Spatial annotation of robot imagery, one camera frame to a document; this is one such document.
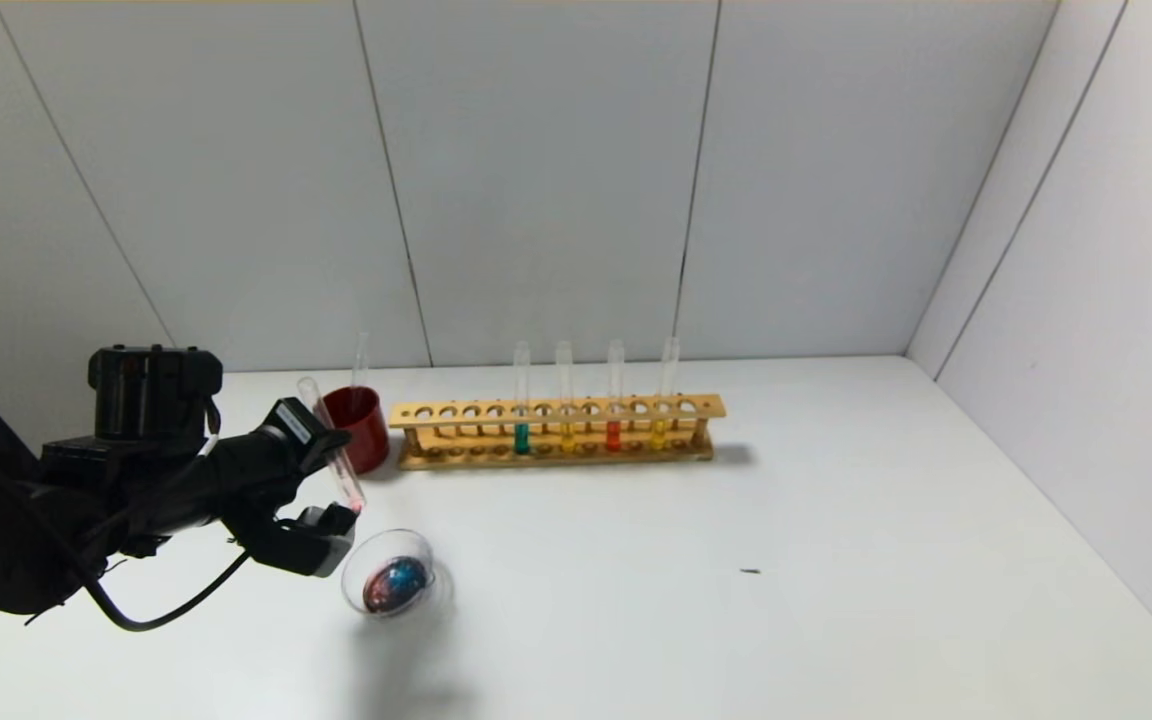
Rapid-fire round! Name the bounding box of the yellow pigment glass test tube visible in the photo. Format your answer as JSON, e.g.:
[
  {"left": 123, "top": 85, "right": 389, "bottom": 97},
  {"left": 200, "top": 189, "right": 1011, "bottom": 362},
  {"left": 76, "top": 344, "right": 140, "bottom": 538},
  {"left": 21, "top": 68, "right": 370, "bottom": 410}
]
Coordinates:
[
  {"left": 556, "top": 341, "right": 576, "bottom": 454},
  {"left": 650, "top": 337, "right": 681, "bottom": 451}
]

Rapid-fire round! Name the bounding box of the red pigment glass test tube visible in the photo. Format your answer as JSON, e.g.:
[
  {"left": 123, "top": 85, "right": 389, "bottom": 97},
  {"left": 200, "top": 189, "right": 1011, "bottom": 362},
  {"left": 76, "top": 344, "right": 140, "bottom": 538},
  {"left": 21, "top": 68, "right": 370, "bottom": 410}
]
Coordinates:
[
  {"left": 297, "top": 376, "right": 367, "bottom": 514},
  {"left": 607, "top": 340, "right": 627, "bottom": 452}
]

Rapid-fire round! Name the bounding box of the wooden test tube rack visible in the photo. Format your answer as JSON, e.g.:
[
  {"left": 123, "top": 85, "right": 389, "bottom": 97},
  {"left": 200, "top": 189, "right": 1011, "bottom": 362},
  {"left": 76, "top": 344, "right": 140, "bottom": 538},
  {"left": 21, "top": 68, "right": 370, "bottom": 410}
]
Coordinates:
[{"left": 389, "top": 394, "right": 727, "bottom": 471}]

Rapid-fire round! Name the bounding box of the thick black cable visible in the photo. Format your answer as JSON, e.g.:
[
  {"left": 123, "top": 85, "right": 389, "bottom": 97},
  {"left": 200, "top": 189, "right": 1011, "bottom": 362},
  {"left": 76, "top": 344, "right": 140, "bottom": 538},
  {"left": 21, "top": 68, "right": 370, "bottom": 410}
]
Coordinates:
[{"left": 86, "top": 550, "right": 257, "bottom": 633}]

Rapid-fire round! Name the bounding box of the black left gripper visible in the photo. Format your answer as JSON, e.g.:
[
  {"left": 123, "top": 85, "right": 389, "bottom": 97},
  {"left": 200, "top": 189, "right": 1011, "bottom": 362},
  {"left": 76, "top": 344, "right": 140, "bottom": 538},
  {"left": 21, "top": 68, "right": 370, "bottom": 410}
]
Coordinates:
[{"left": 211, "top": 397, "right": 353, "bottom": 523}]

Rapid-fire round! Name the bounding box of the clear glass beaker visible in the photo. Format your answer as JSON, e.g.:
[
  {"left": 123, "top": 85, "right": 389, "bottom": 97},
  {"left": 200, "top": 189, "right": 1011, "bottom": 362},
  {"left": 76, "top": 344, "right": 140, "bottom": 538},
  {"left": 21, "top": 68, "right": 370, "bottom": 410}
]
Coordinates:
[{"left": 341, "top": 528, "right": 457, "bottom": 641}]

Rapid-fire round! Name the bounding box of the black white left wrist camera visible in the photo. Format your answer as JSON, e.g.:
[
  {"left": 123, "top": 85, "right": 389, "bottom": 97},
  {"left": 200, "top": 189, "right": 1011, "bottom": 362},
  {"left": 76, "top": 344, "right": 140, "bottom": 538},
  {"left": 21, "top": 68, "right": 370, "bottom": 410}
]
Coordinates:
[{"left": 254, "top": 503, "right": 359, "bottom": 579}]

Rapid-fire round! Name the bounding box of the dark red cup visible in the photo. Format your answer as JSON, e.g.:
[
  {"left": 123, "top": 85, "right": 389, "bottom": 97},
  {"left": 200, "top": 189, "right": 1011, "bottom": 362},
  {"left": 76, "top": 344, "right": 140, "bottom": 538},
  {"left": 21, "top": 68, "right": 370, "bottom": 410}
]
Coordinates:
[{"left": 321, "top": 386, "right": 392, "bottom": 476}]

